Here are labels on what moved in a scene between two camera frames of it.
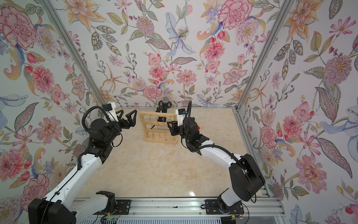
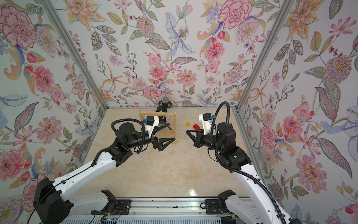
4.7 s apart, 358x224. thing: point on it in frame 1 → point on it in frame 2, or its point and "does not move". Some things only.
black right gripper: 175,131 → 200,141
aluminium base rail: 259,211 does not move
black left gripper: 130,122 → 156,143
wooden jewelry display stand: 155,128 does not move
